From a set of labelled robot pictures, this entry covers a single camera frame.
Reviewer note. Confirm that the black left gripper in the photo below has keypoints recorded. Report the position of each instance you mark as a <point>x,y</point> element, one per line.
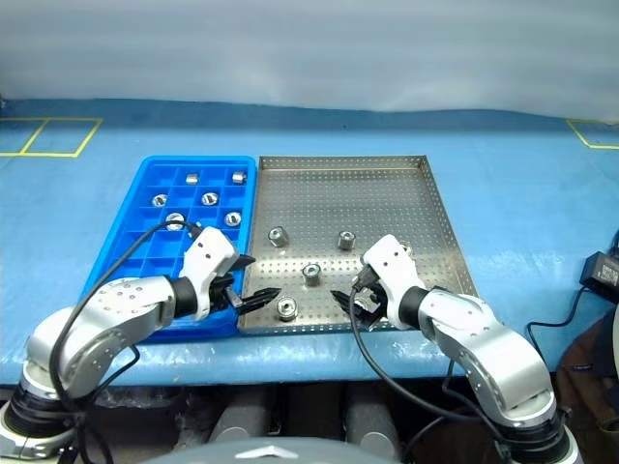
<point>223,292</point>

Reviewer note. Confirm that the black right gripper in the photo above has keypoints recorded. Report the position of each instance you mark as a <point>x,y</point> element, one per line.
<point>371,297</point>

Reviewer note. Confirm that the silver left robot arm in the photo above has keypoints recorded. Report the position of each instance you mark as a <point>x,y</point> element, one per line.
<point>111,319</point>

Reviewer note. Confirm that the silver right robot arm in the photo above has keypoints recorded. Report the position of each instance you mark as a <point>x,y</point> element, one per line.
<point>493,348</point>

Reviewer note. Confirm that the blue compartment tray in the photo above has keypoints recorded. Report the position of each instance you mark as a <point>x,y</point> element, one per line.
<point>159,252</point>

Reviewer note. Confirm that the perforated metal tray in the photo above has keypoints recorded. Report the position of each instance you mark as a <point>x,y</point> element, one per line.
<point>338,193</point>

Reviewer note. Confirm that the brown padded object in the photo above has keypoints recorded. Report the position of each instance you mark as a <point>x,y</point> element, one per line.
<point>575,372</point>

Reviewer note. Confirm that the black power adapter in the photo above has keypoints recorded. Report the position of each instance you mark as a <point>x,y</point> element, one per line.
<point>602,273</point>

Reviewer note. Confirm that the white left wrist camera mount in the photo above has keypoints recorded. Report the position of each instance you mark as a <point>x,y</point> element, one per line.
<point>208,256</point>

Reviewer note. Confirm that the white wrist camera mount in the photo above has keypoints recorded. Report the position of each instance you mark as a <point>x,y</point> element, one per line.
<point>208,256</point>
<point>392,266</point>

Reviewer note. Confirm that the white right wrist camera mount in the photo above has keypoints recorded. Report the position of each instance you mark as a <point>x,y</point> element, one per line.
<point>392,266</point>

